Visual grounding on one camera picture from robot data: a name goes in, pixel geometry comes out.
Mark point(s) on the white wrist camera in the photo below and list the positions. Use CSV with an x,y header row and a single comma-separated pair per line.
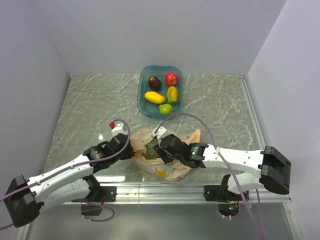
x,y
118,128
159,132

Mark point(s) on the aluminium rail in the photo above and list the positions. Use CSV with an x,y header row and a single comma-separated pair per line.
x,y
156,193
252,112

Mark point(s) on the aluminium front rail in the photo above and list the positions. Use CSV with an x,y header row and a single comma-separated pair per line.
x,y
156,193

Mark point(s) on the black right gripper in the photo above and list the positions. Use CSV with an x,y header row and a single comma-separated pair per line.
x,y
166,159

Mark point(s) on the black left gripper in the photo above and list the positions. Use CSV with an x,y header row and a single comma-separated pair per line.
x,y
130,153

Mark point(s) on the red apple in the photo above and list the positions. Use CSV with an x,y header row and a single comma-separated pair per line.
x,y
171,79

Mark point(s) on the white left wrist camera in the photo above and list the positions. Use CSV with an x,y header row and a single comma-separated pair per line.
x,y
118,128

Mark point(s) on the green netted melon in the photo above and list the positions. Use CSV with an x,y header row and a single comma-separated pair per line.
x,y
150,151

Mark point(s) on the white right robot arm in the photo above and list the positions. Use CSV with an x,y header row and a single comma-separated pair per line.
x,y
260,169

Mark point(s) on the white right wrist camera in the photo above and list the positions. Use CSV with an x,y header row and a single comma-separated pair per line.
x,y
159,132

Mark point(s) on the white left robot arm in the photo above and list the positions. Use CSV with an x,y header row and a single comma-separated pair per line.
x,y
25,198

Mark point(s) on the translucent orange plastic bag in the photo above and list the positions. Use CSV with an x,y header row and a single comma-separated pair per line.
x,y
173,171

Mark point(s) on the aluminium right side rail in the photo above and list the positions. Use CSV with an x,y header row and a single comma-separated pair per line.
x,y
252,112

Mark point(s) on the yellow mango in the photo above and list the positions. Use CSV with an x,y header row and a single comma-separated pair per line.
x,y
154,97

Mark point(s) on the teal plastic fruit tray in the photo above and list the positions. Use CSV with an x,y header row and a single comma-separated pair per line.
x,y
149,108

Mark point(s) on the dark brown avocado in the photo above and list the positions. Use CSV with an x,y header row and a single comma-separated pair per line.
x,y
154,83

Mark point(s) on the green lime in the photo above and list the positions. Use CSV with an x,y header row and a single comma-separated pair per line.
x,y
166,108

